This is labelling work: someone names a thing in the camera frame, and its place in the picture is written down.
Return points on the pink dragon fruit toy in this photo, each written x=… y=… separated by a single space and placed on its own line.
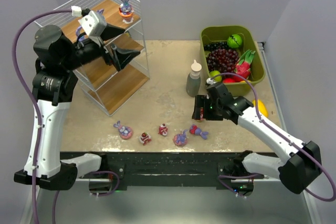
x=242 y=67

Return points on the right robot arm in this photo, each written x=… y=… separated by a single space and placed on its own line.
x=295 y=163

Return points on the pink bear donut strawberry toy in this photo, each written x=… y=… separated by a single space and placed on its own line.
x=199 y=114

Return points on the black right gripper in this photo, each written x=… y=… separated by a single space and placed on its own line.
x=200 y=108

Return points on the purple bunny with tube toy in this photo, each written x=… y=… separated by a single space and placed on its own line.
x=100 y=11

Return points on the dark blue grape bunch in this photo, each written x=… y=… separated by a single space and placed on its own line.
x=216 y=46

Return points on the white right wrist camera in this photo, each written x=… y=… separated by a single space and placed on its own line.
x=210 y=81

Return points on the white wire wooden shelf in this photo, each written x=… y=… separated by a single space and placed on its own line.
x=104 y=85

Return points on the green plastic fruit bin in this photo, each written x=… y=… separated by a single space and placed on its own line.
x=221 y=33

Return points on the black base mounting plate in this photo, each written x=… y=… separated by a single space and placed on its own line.
x=169 y=169

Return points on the spray bottle white cap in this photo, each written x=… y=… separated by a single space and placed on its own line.
x=194 y=79

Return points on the purple bunny pink donut toy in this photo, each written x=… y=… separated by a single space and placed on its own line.
x=180 y=139

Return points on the green round melon toy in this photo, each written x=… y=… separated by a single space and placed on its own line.
x=234 y=41

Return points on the yellow mango toy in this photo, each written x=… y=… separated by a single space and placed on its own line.
x=261 y=107

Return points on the green apple toy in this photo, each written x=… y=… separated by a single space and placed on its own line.
x=216 y=75

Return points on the red apple toy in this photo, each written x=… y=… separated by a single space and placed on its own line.
x=229 y=80

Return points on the small purple bunny strawberry toy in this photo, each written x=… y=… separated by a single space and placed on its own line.
x=195 y=130

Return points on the dark red grape bunch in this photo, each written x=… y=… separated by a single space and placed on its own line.
x=222 y=60

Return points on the pink bear cake slice toy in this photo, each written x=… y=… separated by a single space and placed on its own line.
x=144 y=138

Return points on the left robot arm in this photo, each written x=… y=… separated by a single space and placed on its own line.
x=52 y=92

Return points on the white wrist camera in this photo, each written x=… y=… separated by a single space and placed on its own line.
x=93 y=23
x=210 y=81

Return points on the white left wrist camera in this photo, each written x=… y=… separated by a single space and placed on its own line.
x=93 y=23

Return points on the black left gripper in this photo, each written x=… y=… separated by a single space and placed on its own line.
x=111 y=54

